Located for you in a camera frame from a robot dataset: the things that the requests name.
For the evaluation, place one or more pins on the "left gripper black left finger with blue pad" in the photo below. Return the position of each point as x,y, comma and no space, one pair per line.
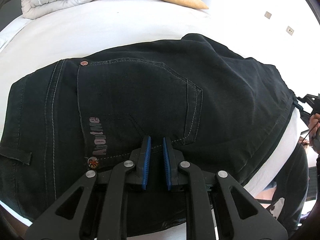
63,219

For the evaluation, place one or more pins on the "person's right hand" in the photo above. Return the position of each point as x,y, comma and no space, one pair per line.
313,127

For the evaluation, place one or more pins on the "wall socket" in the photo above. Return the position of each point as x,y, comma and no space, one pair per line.
268,15
289,30

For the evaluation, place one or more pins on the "upper wall socket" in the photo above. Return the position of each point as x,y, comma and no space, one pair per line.
268,15

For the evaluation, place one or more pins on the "black denim pants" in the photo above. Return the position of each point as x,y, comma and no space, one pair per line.
222,111

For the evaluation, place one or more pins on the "white bed sheet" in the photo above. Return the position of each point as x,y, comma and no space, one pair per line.
87,29

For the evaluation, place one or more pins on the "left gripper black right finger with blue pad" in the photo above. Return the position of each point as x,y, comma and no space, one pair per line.
218,207

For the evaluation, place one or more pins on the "lower wall socket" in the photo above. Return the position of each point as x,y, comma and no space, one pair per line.
289,30

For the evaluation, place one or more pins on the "black jacket sleeve forearm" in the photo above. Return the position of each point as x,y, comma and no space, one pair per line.
292,185

